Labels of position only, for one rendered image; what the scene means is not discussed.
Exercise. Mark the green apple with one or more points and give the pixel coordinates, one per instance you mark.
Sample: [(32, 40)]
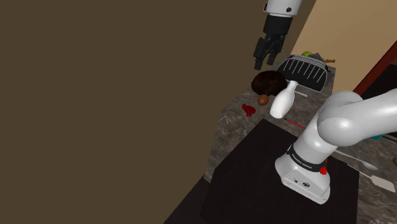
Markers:
[(307, 54)]

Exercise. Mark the small white utensil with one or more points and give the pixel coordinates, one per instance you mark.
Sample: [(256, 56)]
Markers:
[(301, 93)]

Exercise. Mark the black dish rack white bars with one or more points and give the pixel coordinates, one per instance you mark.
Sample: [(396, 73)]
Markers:
[(305, 73)]

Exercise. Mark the dark brown bowl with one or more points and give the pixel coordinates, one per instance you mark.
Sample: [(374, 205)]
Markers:
[(268, 82)]

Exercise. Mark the small red crumpled object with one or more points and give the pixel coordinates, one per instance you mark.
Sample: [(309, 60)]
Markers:
[(248, 109)]

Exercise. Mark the black robot stand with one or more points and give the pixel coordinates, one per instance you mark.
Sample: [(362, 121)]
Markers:
[(248, 173)]

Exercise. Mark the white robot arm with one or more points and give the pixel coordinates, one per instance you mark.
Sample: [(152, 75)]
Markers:
[(338, 124)]

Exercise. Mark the brown egg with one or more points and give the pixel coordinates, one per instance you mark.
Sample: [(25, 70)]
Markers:
[(263, 100)]

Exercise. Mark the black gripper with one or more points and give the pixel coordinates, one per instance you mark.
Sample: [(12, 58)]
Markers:
[(277, 25)]

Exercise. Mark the teal flat object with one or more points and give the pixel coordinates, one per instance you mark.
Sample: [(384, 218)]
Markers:
[(377, 137)]

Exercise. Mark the white spatula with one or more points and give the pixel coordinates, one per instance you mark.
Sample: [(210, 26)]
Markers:
[(383, 183)]

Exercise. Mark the white spoon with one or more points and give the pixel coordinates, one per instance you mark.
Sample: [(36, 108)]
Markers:
[(359, 161)]

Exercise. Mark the dark red door frame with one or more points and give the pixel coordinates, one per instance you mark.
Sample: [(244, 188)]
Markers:
[(377, 68)]

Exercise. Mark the red pen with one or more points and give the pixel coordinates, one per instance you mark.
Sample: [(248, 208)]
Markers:
[(294, 123)]

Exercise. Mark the golden brown utensil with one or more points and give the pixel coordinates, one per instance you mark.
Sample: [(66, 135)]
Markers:
[(329, 60)]

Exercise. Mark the white bottle vase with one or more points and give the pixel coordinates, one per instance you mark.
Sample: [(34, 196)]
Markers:
[(282, 104)]

